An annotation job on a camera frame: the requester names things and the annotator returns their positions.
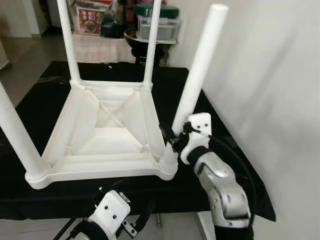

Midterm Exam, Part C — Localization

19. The pink cloth cover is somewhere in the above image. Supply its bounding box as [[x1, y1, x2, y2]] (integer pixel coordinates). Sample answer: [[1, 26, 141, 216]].
[[72, 34, 136, 63]]

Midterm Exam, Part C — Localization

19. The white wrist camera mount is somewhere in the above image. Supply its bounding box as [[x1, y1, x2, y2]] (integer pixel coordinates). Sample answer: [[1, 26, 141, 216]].
[[180, 113, 212, 165], [89, 190, 132, 236]]

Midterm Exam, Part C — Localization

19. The grey plastic storage box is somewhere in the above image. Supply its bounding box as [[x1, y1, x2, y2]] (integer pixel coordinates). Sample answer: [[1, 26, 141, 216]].
[[137, 15, 181, 43]]

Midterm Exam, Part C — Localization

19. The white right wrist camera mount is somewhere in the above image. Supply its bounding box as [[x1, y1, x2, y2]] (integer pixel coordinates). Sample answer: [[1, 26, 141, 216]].
[[180, 113, 212, 165]]

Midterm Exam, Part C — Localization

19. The red printed box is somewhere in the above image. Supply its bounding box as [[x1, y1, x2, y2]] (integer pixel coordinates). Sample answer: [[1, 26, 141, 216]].
[[72, 2, 108, 35]]

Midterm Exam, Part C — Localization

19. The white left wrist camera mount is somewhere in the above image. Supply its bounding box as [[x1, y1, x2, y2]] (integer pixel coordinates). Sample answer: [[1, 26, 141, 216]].
[[89, 190, 132, 236]]

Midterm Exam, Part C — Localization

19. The black round stool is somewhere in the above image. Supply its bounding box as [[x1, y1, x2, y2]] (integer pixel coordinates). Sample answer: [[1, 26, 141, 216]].
[[124, 29, 168, 66]]

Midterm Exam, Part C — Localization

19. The white plastic children table top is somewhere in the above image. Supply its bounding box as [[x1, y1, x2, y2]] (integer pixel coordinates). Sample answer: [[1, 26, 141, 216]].
[[25, 77, 180, 190]]

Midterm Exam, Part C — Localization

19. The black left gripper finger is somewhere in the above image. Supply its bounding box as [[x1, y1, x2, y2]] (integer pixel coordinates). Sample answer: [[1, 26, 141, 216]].
[[135, 200, 156, 228]]

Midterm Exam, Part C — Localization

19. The black tablecloth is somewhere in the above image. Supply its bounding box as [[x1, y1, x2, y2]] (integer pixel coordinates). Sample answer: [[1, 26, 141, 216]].
[[0, 61, 277, 222]]

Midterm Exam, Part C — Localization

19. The dark bag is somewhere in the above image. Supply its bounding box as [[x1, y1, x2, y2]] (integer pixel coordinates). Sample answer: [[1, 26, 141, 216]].
[[100, 0, 128, 38]]

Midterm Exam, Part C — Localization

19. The dark green round lid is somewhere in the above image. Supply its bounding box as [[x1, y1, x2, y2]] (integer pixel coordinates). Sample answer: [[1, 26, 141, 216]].
[[134, 4, 180, 18]]

